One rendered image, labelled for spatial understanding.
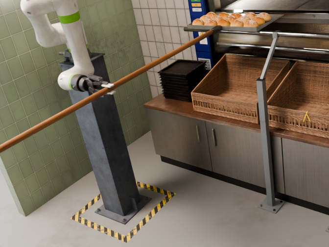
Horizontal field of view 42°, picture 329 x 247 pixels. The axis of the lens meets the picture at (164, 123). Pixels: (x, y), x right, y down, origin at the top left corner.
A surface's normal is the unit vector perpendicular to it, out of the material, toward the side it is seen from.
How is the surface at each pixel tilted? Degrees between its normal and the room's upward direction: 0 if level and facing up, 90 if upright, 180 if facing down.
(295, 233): 0
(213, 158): 90
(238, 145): 90
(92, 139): 90
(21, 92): 90
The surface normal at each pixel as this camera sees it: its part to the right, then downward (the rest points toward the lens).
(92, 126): -0.59, 0.46
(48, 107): 0.74, 0.18
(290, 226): -0.18, -0.87
